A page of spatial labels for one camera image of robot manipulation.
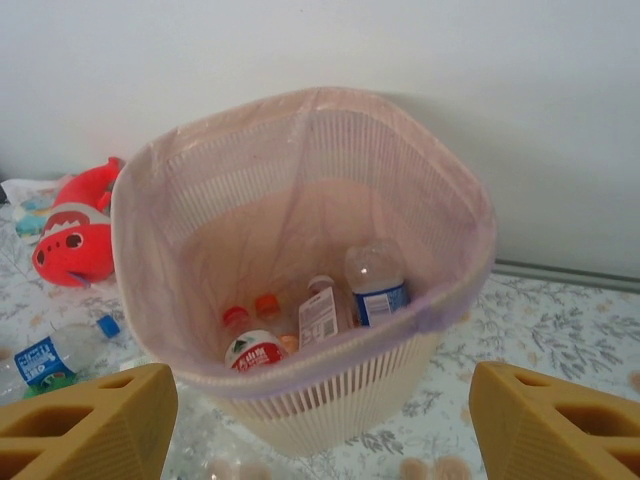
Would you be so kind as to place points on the red label water bottle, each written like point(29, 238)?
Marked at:
point(255, 352)

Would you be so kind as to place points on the blue label plastic bottle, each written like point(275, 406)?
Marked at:
point(377, 300)

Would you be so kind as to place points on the printed tissue packet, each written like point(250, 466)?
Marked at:
point(30, 205)

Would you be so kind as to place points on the blue label blue cap bottle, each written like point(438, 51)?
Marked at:
point(40, 362)

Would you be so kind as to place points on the red plush fish toy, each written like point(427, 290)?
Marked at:
point(75, 240)

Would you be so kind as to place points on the clear bottle white green label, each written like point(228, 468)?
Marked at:
point(317, 315)

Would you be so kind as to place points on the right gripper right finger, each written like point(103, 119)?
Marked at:
point(560, 435)

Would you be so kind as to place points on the beige slatted plastic bin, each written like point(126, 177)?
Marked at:
point(325, 415)

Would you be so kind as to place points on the orange label orange cap bottle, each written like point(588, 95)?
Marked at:
point(267, 306)

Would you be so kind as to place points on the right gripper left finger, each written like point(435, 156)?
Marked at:
point(90, 430)

